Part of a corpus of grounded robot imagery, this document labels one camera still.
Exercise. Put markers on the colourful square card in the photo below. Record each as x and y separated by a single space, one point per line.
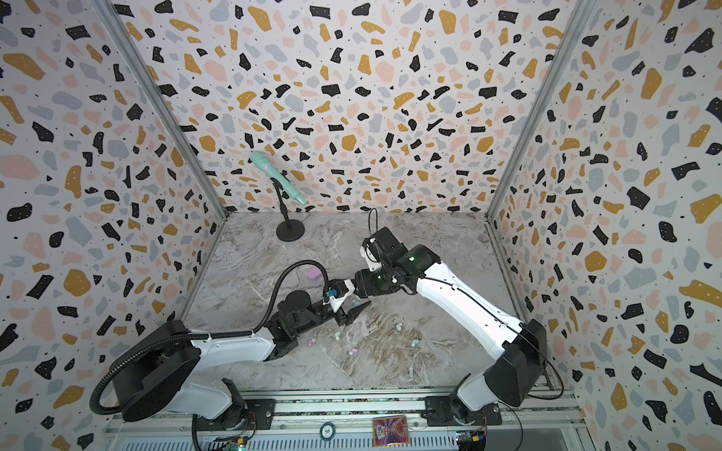
390 431

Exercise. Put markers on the black microphone stand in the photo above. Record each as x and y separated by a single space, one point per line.
290 230

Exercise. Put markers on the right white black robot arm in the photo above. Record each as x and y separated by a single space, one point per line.
518 348

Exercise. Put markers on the round black white button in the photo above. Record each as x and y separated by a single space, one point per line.
327 431

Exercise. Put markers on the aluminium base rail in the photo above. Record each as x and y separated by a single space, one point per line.
292 420

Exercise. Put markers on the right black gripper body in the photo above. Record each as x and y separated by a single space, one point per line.
380 282

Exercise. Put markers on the pink earbud case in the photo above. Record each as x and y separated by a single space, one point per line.
314 273

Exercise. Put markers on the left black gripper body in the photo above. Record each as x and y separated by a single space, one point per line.
321 313

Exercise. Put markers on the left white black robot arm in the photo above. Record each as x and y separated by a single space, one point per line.
161 373

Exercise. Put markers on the mint green microphone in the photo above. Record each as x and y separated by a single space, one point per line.
263 164

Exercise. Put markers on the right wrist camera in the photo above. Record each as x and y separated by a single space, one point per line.
382 249

